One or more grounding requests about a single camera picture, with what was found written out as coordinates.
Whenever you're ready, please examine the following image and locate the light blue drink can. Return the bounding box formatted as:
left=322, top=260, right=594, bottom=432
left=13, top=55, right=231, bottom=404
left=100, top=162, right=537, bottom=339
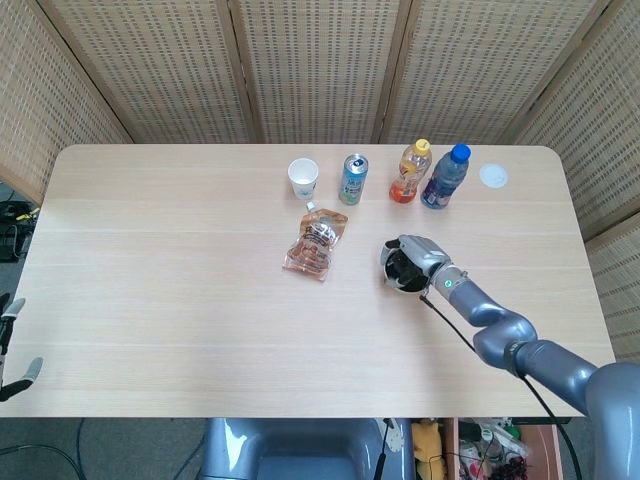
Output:
left=338, top=153, right=370, bottom=207

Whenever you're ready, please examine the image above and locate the orange drink bottle yellow cap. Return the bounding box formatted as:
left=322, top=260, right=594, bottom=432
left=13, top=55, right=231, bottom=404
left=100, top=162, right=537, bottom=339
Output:
left=389, top=138, right=434, bottom=205

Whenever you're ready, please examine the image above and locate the brown spouted drink pouch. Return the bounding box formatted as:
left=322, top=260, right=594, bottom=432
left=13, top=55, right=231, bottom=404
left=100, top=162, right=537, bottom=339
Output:
left=281, top=200, right=349, bottom=284

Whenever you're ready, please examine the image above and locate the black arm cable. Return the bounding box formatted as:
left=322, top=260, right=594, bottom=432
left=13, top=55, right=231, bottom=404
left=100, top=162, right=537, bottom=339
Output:
left=419, top=294, right=584, bottom=480

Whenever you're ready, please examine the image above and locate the brown wooden box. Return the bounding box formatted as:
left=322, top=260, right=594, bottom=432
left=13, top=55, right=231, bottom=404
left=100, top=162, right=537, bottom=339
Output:
left=442, top=417, right=564, bottom=480

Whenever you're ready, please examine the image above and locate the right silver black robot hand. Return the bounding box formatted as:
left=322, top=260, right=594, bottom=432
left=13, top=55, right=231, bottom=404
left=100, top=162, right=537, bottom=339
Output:
left=378, top=233, right=454, bottom=291

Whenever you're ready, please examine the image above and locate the clear bottle blue cap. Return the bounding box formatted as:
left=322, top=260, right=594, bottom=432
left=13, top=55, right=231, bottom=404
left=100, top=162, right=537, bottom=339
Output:
left=420, top=143, right=473, bottom=210

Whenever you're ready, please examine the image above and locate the white perforated bracket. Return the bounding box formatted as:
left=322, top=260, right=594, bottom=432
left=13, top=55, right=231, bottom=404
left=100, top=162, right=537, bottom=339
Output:
left=374, top=418, right=405, bottom=480

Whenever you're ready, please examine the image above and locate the paper cup of black coffee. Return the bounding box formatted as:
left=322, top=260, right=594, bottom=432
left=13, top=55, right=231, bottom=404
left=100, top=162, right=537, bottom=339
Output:
left=380, top=244, right=431, bottom=294

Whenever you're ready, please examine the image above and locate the yellow plush toy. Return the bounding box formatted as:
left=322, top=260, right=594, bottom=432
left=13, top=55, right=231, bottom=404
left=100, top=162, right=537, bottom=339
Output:
left=412, top=418, right=449, bottom=480

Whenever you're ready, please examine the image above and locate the grey robot base body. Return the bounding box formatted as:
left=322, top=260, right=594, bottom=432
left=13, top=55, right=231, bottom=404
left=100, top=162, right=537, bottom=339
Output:
left=199, top=417, right=416, bottom=480

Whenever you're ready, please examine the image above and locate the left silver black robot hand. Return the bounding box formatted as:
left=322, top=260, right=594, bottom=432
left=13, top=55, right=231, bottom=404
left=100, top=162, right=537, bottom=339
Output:
left=0, top=292, right=45, bottom=404

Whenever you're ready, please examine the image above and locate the white round cup lid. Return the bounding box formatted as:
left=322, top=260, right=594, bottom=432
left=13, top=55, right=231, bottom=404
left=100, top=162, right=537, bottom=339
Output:
left=478, top=162, right=510, bottom=189

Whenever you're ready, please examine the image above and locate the bamboo folding screen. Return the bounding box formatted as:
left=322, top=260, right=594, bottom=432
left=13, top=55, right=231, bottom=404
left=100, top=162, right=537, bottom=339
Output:
left=0, top=0, right=640, bottom=381

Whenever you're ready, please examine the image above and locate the black equipment with cables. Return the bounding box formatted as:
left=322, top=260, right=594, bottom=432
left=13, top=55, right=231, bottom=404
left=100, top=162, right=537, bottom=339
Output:
left=0, top=199, right=41, bottom=261

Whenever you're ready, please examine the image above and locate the empty white paper cup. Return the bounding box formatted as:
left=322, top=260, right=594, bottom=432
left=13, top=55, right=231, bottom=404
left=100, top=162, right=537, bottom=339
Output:
left=287, top=157, right=320, bottom=201

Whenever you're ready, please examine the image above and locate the black floor cable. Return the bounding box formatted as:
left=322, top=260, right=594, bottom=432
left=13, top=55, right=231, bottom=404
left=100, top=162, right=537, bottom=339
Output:
left=0, top=439, right=84, bottom=480

